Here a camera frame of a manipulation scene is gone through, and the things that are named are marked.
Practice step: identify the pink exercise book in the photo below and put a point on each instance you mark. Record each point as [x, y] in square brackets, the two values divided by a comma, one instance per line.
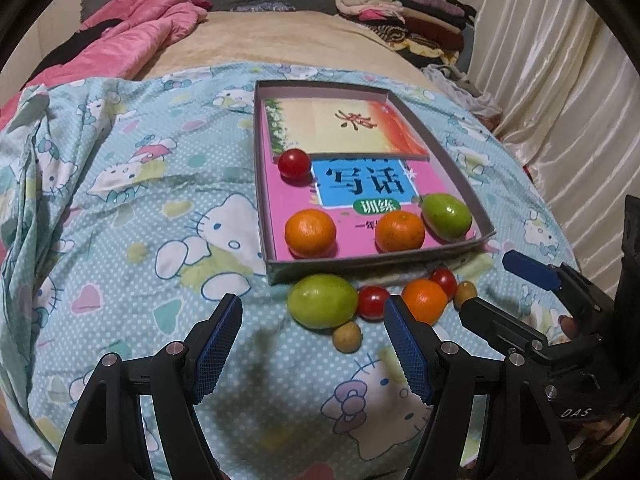
[290, 195]

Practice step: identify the large green fruit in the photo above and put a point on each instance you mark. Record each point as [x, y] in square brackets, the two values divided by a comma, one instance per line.
[322, 301]

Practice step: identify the dark patterned cloth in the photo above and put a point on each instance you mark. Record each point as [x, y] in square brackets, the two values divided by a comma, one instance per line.
[262, 7]

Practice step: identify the beige blanket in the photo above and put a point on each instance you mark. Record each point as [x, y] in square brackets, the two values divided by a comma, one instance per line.
[260, 35]

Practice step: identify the small yellow round fruit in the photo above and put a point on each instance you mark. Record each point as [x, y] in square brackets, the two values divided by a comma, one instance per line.
[346, 336]
[466, 292]

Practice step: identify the small green fruit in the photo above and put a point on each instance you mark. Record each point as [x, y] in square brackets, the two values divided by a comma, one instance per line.
[446, 219]

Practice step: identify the black cloth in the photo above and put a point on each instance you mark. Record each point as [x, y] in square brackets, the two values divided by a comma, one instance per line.
[75, 42]

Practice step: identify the blue cartoon cat blanket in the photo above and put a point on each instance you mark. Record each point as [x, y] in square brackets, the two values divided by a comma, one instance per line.
[125, 285]

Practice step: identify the red cherry tomato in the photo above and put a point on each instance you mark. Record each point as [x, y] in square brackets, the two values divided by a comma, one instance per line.
[293, 163]
[371, 302]
[445, 279]

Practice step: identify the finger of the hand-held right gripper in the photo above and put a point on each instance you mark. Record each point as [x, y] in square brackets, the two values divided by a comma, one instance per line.
[530, 270]
[500, 332]

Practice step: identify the person's right hand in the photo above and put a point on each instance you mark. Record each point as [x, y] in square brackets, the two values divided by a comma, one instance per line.
[566, 325]

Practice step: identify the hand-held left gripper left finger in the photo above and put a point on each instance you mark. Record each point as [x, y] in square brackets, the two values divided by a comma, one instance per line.
[217, 350]

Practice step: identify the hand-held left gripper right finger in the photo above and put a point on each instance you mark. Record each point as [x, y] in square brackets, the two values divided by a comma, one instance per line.
[407, 350]

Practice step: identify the cream and orange book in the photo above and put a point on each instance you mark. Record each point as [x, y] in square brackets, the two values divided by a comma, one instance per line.
[310, 125]

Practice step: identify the cream satin curtain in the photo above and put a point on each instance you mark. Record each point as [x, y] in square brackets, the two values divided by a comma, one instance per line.
[565, 110]

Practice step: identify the shallow grey cardboard box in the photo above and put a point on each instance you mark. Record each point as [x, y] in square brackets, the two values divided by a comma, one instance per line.
[350, 270]

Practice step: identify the white crumpled cloth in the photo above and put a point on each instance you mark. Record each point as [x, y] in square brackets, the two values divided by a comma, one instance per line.
[465, 90]

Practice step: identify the orange tangerine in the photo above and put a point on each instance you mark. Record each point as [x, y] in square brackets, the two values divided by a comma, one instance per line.
[400, 231]
[310, 232]
[427, 301]

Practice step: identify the pile of folded clothes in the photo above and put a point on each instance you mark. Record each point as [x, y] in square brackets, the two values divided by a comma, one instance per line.
[410, 15]

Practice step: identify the pink quilt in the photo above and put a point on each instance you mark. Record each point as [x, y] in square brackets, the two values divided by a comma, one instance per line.
[135, 25]

